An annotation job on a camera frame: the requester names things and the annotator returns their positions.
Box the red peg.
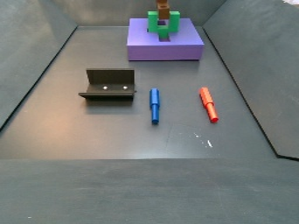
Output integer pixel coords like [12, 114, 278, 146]
[199, 87, 219, 123]

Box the purple base board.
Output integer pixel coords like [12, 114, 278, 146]
[127, 18, 204, 61]

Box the green U-shaped block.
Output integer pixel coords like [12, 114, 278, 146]
[147, 11, 180, 39]

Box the black angled holder bracket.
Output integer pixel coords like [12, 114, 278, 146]
[79, 68, 136, 100]

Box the brown block with hole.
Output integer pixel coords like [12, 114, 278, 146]
[156, 0, 170, 19]

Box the blue peg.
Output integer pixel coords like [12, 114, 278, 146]
[149, 88, 160, 124]

